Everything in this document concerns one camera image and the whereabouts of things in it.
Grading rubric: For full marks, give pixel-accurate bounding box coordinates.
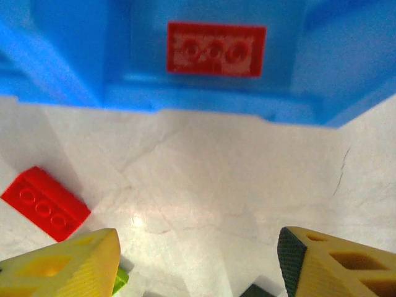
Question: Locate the blue three-compartment plastic bin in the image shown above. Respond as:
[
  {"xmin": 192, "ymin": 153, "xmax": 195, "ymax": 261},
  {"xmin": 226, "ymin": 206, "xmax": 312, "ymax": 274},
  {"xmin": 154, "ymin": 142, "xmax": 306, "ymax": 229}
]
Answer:
[{"xmin": 0, "ymin": 0, "xmax": 396, "ymax": 129}]

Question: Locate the small black lego brick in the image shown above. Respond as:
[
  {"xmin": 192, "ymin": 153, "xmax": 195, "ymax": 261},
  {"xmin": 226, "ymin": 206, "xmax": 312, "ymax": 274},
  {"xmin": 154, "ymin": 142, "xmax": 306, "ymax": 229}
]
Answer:
[{"xmin": 239, "ymin": 283, "xmax": 278, "ymax": 297}]

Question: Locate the lime green lego brick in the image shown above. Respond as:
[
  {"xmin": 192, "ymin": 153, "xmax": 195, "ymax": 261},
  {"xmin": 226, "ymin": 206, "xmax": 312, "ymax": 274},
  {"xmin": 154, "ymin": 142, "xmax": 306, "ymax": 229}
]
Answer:
[{"xmin": 111, "ymin": 266, "xmax": 130, "ymax": 296}]

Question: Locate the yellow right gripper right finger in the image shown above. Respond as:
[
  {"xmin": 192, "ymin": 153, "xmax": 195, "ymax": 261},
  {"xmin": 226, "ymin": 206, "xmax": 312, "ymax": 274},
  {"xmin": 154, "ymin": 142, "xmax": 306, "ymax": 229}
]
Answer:
[{"xmin": 277, "ymin": 226, "xmax": 396, "ymax": 297}]

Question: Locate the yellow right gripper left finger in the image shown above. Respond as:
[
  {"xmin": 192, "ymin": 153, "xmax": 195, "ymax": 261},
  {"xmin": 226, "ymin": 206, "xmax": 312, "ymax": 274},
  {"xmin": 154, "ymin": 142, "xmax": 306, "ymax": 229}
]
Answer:
[{"xmin": 0, "ymin": 228, "xmax": 122, "ymax": 297}]

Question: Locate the red lego brick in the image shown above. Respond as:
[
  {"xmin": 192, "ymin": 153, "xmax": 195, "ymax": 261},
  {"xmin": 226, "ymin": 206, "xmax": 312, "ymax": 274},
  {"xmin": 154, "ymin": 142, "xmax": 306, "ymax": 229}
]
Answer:
[
  {"xmin": 1, "ymin": 166, "xmax": 92, "ymax": 243},
  {"xmin": 166, "ymin": 20, "xmax": 267, "ymax": 78}
]

